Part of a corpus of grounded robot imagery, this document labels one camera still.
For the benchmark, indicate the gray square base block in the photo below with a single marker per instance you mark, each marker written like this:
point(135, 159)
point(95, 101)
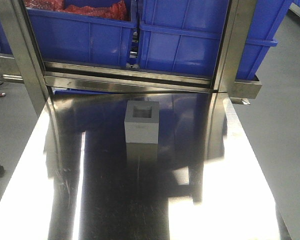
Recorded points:
point(141, 122)

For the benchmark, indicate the blue plastic bin right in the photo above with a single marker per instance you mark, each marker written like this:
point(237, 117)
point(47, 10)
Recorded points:
point(183, 36)

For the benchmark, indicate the blue bin with red contents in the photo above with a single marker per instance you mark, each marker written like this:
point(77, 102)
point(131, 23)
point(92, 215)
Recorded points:
point(81, 38)

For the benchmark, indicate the red mesh bag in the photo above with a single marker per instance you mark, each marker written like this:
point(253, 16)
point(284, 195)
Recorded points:
point(117, 11)

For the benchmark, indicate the stainless steel shelf frame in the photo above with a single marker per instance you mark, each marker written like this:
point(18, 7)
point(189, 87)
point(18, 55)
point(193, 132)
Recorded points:
point(26, 66)

